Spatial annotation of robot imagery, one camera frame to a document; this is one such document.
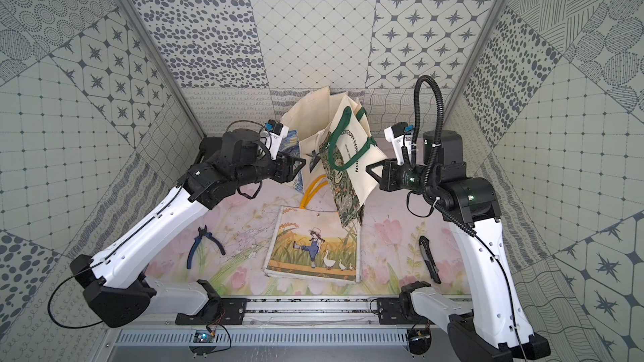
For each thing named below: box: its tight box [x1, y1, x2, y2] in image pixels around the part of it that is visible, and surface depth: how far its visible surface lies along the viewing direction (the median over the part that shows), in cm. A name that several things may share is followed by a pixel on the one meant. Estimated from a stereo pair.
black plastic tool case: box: [198, 136, 224, 164], surface depth 113 cm
